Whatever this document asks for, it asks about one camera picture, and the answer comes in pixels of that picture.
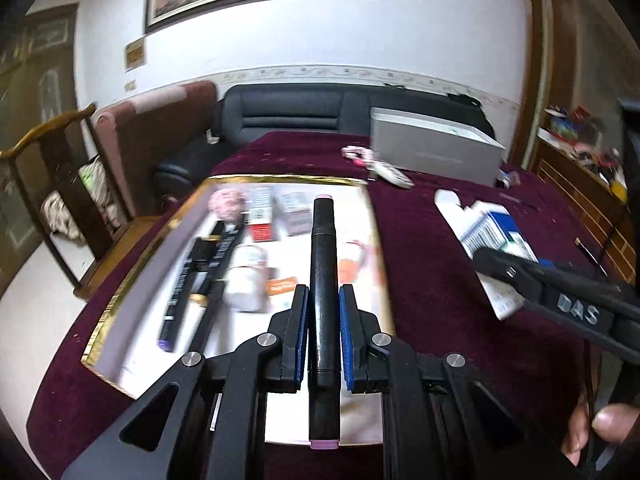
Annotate white tube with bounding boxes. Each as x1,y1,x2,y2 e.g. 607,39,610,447
434,188,472,237

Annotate person's right hand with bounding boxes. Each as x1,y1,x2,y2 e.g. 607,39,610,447
561,393,639,466

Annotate blue white medicine box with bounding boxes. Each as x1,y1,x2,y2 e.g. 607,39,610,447
456,202,539,321

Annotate wooden door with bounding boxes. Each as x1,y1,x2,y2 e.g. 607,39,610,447
1,3,78,289

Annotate maroon pink headboard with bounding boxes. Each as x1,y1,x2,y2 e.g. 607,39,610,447
94,80,218,217

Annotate small gold wall plaque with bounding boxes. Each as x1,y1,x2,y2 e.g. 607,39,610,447
125,37,146,72

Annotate wooden cabinet with clutter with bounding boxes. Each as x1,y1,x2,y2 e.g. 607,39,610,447
529,106,636,283

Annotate red white small box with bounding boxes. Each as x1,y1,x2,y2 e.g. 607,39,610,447
247,186,273,243

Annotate pink round object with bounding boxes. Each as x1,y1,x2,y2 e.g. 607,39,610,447
208,188,246,223

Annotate gold-rimmed white tray box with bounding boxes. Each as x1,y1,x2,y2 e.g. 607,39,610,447
80,173,397,447

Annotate pink white hair tie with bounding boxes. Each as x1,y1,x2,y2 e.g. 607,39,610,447
340,144,377,168

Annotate wooden chair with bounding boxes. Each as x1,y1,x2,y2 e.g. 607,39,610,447
1,104,158,300

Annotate black marker purple cap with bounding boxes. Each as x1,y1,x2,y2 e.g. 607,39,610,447
157,237,212,352

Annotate orange small packet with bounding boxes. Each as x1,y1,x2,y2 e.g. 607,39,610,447
266,276,297,296

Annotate white grey small box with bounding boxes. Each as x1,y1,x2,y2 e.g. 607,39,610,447
276,191,312,236

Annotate white pill bottle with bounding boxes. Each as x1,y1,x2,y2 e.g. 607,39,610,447
224,244,268,312

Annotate maroon velvet tablecloth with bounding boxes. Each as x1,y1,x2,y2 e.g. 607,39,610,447
25,130,626,480

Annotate grey cardboard box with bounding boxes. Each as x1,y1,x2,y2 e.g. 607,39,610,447
371,107,504,185

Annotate black marker pink caps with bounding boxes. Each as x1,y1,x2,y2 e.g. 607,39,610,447
308,196,342,451

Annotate black leather sofa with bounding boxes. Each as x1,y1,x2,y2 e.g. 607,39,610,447
152,82,495,200

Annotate black gold pen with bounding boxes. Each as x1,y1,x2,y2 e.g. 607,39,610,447
188,214,246,354

